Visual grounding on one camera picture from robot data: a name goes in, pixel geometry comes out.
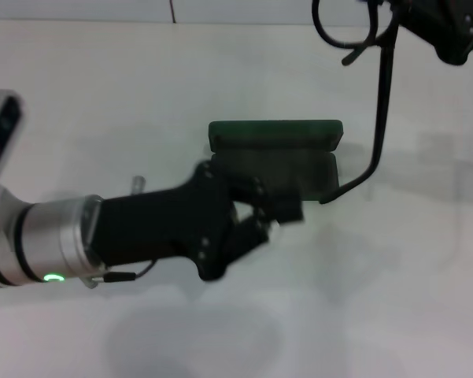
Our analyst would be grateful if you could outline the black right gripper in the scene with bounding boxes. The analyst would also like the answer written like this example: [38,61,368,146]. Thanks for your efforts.
[393,0,473,66]

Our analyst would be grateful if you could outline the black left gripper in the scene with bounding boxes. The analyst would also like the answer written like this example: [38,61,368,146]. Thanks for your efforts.
[87,161,305,283]

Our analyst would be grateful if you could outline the green glasses case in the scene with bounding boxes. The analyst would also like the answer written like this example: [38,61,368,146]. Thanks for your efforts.
[207,118,345,204]

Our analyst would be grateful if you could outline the black glasses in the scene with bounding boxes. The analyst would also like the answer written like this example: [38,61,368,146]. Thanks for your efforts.
[312,0,399,206]

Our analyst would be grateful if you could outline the left arm cable with plug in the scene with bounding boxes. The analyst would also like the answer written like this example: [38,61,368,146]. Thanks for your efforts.
[82,258,159,289]

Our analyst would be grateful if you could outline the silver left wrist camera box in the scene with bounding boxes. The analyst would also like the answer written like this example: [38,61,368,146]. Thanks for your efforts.
[0,90,27,194]

